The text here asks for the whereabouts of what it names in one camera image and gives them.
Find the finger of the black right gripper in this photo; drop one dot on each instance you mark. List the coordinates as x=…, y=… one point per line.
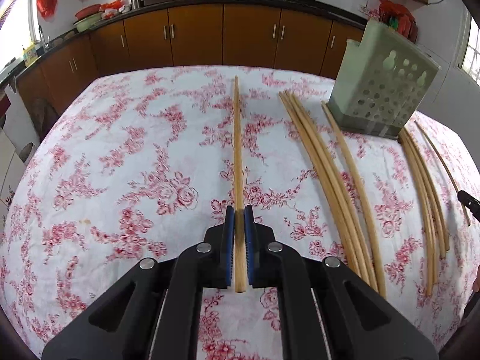
x=469, y=202

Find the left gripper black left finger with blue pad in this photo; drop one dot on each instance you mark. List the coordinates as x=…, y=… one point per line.
x=152, y=311

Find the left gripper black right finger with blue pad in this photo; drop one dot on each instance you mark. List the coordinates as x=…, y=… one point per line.
x=326, y=310

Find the black kitchen countertop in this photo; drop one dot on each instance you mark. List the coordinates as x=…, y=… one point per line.
x=282, y=34

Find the brown lower kitchen cabinets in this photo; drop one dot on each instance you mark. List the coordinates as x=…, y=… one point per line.
x=62, y=74

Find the wooden chopstick right group outer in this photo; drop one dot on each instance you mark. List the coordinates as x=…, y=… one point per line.
x=436, y=207

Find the wooden chopstick group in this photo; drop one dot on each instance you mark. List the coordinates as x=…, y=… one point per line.
x=436, y=207
x=425, y=213
x=434, y=226

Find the wooden chopstick right group inner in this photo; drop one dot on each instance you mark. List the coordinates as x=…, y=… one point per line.
x=425, y=213

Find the wooden chopstick beside holder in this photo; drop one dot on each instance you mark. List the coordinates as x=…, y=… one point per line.
x=368, y=215

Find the wooden chopstick right group middle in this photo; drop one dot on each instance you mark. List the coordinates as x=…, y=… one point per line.
x=434, y=226

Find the wooden chopstick of bundle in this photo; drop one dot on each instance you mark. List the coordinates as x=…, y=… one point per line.
x=333, y=179
x=326, y=179
x=319, y=156

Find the right window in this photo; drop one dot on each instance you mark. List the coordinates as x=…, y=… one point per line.
x=469, y=56

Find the window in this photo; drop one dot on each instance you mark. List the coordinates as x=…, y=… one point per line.
x=469, y=56
x=17, y=31

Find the green perforated utensil holder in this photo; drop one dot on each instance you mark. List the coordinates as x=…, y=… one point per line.
x=381, y=82

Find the floral pink white tablecloth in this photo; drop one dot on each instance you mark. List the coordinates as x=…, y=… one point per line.
x=141, y=164

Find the wooden chopstick leftmost of bundle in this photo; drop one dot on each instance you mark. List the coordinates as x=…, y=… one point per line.
x=319, y=156

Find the red bags and bottles right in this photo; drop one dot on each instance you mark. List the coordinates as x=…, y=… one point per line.
x=399, y=18

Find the yellow dish soap bottle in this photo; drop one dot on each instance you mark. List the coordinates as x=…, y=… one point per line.
x=30, y=54

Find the green basin with red bowl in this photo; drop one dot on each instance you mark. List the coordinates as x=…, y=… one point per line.
x=88, y=17

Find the left window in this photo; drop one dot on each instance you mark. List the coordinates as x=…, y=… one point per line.
x=17, y=31

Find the red white bags on counter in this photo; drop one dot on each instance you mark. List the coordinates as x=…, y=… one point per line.
x=114, y=8

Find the red plastic bag on wall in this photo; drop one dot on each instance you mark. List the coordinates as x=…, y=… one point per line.
x=46, y=8

